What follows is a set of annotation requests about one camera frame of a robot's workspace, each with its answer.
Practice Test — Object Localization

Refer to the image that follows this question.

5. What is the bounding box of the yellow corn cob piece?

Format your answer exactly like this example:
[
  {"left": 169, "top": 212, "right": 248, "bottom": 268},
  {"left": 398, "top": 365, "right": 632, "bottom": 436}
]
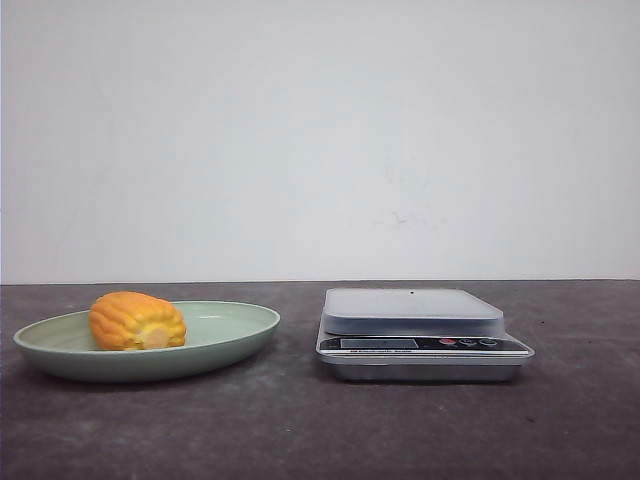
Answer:
[{"left": 88, "top": 291, "right": 187, "bottom": 351}]

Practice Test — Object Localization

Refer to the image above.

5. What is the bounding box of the silver digital kitchen scale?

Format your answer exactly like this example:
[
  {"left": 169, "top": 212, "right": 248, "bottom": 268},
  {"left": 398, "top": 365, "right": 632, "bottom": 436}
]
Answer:
[{"left": 316, "top": 288, "right": 535, "bottom": 382}]

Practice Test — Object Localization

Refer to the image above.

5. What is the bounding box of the light green plate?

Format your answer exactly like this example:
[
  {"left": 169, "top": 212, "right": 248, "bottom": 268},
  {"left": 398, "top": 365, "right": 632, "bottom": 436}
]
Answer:
[{"left": 13, "top": 301, "right": 280, "bottom": 383}]

